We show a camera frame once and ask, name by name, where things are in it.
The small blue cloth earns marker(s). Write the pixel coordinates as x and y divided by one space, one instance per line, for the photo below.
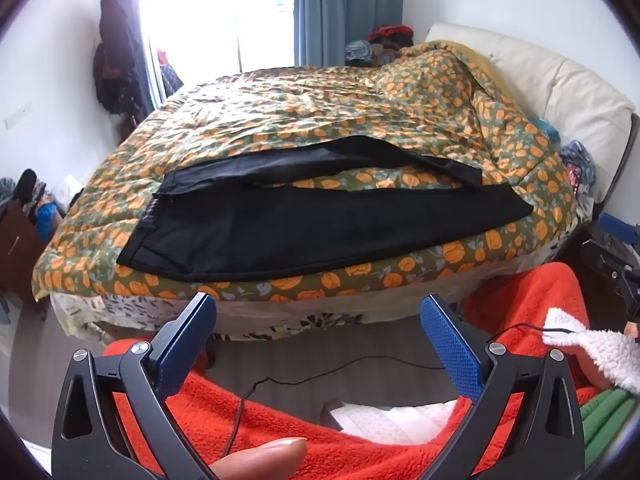
547 130

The pile of colourful clothes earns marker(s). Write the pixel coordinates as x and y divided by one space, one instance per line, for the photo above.
385 40

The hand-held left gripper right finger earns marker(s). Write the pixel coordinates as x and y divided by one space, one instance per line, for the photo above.
452 350

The green ribbed cloth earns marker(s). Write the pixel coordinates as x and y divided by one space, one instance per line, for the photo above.
607 420

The orange fleece garment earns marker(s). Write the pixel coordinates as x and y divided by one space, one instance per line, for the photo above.
525 305

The brown wooden cabinet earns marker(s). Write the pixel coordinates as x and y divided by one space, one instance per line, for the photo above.
17 250

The glass sliding door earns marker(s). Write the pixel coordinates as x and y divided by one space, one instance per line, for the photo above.
200 10

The dark hanging coats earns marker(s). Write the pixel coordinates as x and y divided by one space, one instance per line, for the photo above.
117 60

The dark clutter pile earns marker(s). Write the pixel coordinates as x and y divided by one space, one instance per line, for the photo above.
25 187

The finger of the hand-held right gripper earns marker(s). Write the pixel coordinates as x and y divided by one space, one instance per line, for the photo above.
617 226

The person's right forearm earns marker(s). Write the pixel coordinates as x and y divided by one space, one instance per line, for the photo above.
595 350

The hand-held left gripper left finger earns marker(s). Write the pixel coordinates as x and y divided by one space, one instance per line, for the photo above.
187 345

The person's left hand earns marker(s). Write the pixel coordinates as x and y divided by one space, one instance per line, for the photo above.
265 457

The white wall switch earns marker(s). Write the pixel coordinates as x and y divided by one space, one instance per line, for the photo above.
17 116

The white textured pad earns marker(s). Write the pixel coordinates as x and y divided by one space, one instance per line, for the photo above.
390 422

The green orange floral duvet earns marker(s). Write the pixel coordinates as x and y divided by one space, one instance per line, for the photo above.
325 105

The blue curtain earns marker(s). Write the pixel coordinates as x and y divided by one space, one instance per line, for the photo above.
345 5

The dark clothes by door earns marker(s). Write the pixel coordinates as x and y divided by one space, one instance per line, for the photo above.
169 75

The cream padded headboard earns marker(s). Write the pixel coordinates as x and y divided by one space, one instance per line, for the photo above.
575 80

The blue bag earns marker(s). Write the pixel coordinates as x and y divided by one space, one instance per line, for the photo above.
48 220

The black pants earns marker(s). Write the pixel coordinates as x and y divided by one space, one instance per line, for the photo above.
300 230

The white floral bed sheet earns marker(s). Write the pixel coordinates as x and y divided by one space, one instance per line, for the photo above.
310 317

